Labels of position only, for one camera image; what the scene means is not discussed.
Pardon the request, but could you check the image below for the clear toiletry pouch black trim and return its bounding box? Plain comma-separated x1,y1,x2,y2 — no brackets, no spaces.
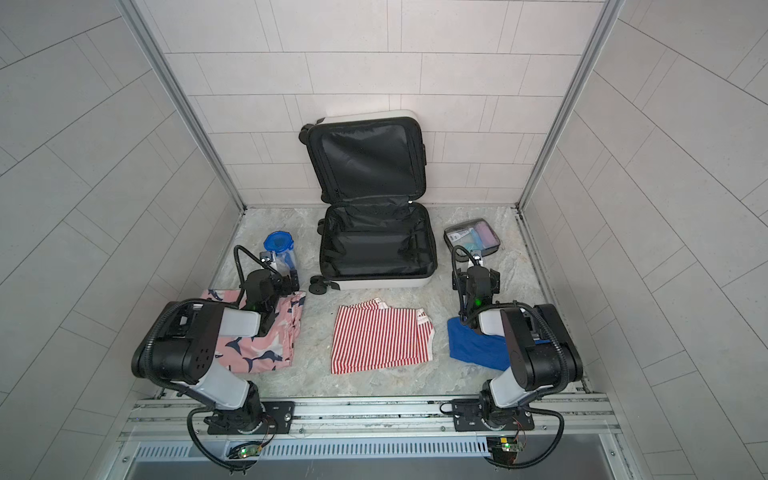
443,218,501,258

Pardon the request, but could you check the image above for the blue t-shirt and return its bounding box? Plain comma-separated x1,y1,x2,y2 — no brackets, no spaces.
446,317,510,371

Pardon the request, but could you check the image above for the pink shark print garment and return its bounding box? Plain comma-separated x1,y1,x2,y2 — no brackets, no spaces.
215,291,306,374

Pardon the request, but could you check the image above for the red white striped shirt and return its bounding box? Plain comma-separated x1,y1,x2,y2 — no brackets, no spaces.
331,298,435,375

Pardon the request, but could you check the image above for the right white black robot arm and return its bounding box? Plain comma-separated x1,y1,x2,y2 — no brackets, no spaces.
451,245,583,430

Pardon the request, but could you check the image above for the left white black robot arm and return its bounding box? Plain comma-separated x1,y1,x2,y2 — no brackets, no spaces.
131,245,305,436

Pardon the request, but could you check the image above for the clear container with blue lid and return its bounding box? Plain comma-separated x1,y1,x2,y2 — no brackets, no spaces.
263,231,298,275

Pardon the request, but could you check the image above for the black and white open suitcase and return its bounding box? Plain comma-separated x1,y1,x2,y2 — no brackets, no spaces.
298,110,438,295

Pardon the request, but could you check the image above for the right green circuit board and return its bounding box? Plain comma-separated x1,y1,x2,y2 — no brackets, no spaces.
486,437,525,466

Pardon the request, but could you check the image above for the green circuit board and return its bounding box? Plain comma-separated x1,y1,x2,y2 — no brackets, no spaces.
486,437,525,466
227,442,263,460

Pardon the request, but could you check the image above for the left green circuit board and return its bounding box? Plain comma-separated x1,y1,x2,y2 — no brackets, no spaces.
227,442,263,460

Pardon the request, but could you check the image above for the right black base cable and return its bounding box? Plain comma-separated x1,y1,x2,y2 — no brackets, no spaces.
484,407,566,470

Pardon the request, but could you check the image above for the black base cable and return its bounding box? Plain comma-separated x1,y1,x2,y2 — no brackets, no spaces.
484,407,566,470
186,406,278,475

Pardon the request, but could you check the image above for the aluminium mounting rail frame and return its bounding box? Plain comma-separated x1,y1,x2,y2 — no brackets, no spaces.
105,389,637,479

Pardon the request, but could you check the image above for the left black base cable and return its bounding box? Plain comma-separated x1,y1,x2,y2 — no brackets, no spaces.
186,406,278,475

